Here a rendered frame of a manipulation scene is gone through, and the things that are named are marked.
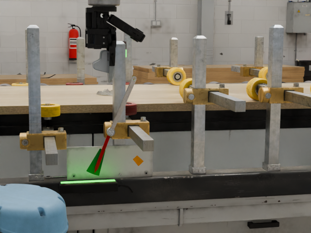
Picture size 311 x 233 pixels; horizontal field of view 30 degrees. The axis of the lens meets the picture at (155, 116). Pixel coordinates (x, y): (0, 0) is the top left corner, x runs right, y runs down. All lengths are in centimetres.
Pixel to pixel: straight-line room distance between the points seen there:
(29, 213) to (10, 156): 105
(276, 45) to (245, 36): 790
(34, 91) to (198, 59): 50
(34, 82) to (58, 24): 716
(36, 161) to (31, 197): 77
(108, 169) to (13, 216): 86
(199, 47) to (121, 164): 43
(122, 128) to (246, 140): 54
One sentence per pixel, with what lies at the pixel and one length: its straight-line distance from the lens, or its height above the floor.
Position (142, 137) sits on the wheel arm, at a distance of 156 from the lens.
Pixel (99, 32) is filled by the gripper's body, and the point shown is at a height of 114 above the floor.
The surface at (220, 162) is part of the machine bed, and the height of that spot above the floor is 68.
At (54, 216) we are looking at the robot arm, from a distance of 96.
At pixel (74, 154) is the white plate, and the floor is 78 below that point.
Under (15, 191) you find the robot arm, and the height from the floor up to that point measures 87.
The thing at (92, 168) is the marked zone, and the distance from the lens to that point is 176.
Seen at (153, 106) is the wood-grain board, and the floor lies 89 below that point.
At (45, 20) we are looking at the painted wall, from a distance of 884.
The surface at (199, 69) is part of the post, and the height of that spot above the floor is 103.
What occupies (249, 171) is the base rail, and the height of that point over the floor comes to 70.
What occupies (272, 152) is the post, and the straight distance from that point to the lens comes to 191.
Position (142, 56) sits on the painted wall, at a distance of 914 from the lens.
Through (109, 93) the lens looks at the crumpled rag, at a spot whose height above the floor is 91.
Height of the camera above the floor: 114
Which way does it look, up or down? 8 degrees down
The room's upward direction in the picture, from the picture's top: straight up
